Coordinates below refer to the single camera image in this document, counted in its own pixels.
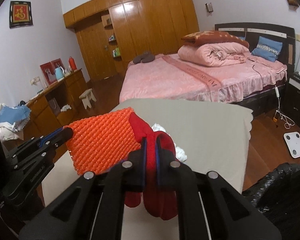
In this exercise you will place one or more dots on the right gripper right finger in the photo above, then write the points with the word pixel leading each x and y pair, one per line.
pixel 208 206

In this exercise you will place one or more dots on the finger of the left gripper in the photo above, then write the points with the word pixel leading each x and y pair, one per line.
pixel 44 146

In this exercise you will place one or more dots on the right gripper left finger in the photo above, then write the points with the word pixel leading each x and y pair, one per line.
pixel 91 207

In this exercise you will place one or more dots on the red cloth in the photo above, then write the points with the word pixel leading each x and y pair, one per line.
pixel 157 202

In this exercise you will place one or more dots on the orange woven scrubber pad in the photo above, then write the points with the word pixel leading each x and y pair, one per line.
pixel 100 142

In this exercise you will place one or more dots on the black trash bag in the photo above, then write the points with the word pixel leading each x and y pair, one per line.
pixel 277 197

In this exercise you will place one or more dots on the blue cloth pile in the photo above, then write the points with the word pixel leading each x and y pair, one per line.
pixel 14 118

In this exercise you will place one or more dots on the wooden sideboard cabinet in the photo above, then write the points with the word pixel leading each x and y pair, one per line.
pixel 53 108

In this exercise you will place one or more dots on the small white wooden stool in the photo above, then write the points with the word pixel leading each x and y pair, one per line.
pixel 86 97

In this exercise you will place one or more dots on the grey table cover cloth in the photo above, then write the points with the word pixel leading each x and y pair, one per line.
pixel 215 137

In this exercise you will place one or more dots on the light blue electric kettle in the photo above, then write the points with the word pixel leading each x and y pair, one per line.
pixel 59 73

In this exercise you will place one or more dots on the red photo frames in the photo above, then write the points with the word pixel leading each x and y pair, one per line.
pixel 48 70

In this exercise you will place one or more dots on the red thermos bottle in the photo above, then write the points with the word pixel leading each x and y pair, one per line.
pixel 72 64

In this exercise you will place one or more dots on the white bathroom scale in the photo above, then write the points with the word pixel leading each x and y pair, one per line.
pixel 292 140

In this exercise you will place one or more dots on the bed with pink sheet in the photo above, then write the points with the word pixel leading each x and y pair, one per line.
pixel 249 84

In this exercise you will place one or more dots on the black nightstand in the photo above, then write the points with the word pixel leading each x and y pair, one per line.
pixel 291 103

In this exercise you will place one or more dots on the wooden wardrobe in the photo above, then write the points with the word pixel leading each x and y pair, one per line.
pixel 111 33

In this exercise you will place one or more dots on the dark slippers on bed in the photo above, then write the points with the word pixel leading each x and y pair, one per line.
pixel 145 57

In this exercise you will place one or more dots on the folded pink quilt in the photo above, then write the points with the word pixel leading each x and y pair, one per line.
pixel 214 54

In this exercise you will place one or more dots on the blue pillow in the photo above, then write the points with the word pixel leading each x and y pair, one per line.
pixel 267 49

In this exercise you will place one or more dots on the red brown folded blanket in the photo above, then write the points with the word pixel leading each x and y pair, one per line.
pixel 211 37

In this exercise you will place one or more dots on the black headboard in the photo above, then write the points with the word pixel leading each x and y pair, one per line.
pixel 252 31

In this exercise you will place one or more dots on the red framed wall picture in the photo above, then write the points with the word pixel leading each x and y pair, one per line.
pixel 20 14

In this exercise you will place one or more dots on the wall switch box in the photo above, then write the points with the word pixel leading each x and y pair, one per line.
pixel 209 7

